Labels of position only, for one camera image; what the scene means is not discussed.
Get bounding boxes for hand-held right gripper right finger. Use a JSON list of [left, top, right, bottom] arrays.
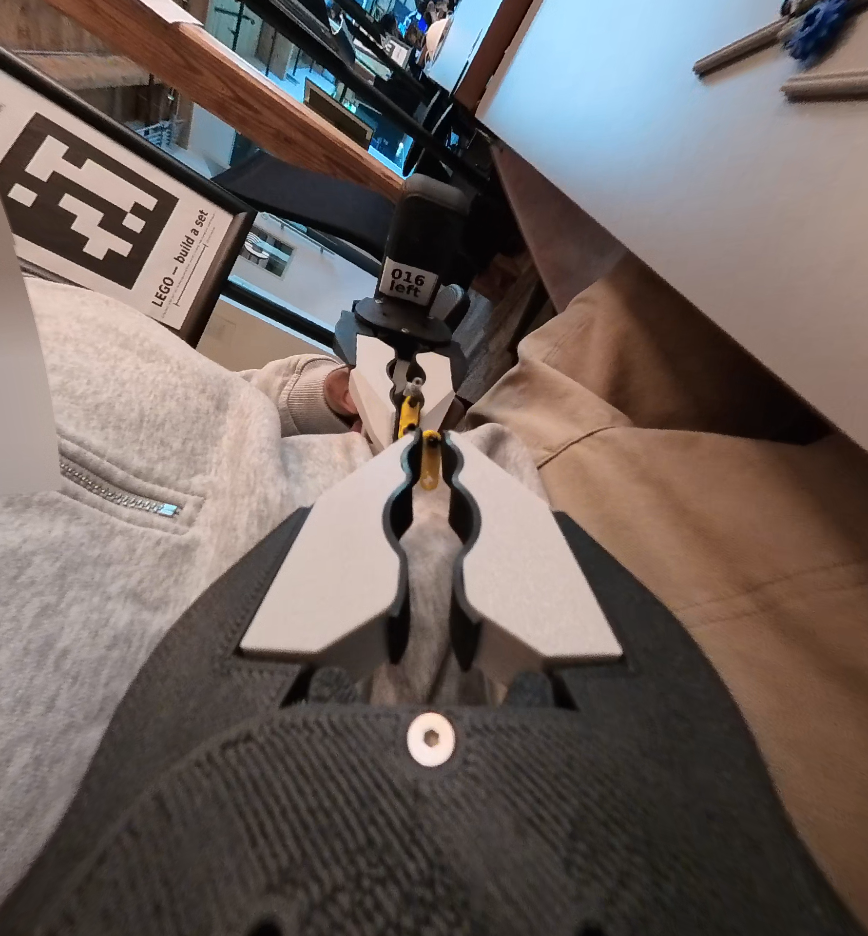
[[443, 431, 623, 692]]

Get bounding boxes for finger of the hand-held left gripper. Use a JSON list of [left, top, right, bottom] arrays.
[[410, 350, 458, 434], [352, 332, 411, 450]]

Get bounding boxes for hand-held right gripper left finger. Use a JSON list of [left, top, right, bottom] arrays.
[[238, 435, 415, 686]]

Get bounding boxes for person's left forearm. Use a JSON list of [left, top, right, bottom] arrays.
[[240, 354, 369, 440]]

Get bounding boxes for blue lego gear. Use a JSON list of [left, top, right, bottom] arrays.
[[785, 0, 857, 70]]

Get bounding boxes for person's left hand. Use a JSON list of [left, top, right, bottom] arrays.
[[326, 366, 367, 437]]

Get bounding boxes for tan pants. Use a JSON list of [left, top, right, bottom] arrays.
[[466, 252, 868, 936]]

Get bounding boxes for grey zip hoodie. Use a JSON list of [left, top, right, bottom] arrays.
[[0, 278, 552, 936]]

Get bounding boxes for metal pipe rack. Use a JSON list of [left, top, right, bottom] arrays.
[[42, 0, 405, 200]]

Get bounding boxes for framed sign with square tag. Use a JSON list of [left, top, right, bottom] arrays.
[[0, 37, 258, 349]]

